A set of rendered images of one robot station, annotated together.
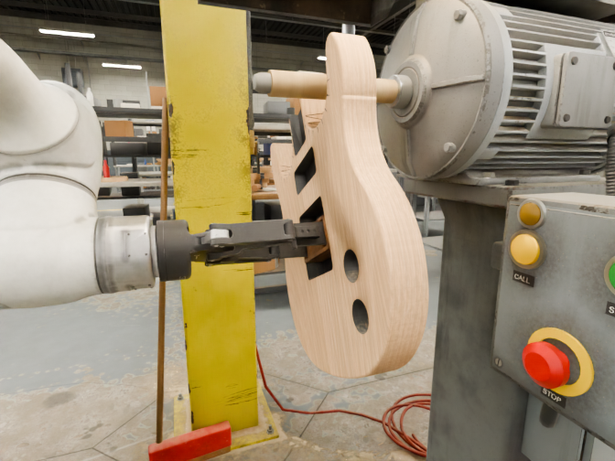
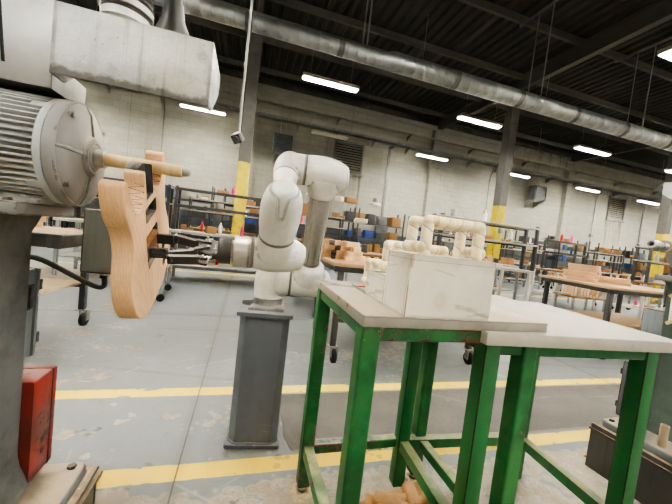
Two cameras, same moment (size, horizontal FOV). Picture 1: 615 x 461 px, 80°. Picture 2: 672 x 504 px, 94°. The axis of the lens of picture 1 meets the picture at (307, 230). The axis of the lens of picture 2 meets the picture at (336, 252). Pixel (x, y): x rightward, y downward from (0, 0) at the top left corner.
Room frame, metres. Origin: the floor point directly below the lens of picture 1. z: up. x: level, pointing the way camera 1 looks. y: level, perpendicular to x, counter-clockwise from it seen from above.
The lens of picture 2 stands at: (1.32, 0.54, 1.13)
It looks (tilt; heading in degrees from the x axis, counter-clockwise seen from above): 3 degrees down; 184
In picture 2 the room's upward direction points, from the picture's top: 7 degrees clockwise
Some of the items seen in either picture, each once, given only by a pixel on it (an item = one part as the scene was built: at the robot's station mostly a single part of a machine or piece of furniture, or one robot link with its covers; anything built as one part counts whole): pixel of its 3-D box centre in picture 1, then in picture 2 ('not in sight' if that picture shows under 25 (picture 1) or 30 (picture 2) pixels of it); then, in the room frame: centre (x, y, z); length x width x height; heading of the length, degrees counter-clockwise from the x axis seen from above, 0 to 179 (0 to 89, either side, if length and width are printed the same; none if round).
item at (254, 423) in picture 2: not in sight; (260, 370); (-0.33, 0.10, 0.35); 0.28 x 0.28 x 0.70; 12
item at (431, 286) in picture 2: not in sight; (436, 284); (0.37, 0.79, 1.02); 0.27 x 0.15 x 0.17; 110
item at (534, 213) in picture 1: (529, 214); not in sight; (0.34, -0.21, 1.11); 0.03 x 0.01 x 0.03; 20
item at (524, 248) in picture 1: (528, 249); not in sight; (0.35, -0.22, 1.07); 0.03 x 0.01 x 0.03; 20
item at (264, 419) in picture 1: (222, 412); not in sight; (1.44, 0.38, 0.02); 0.40 x 0.40 x 0.02; 20
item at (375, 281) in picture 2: not in sight; (410, 287); (0.22, 0.74, 0.98); 0.27 x 0.16 x 0.09; 110
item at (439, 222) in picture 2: not in sight; (455, 224); (0.41, 0.81, 1.20); 0.20 x 0.03 x 0.03; 109
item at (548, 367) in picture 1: (552, 362); not in sight; (0.30, -0.22, 0.98); 0.04 x 0.04 x 0.04; 20
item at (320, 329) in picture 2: not in sight; (313, 390); (0.00, 0.43, 0.45); 0.05 x 0.05 x 0.90; 20
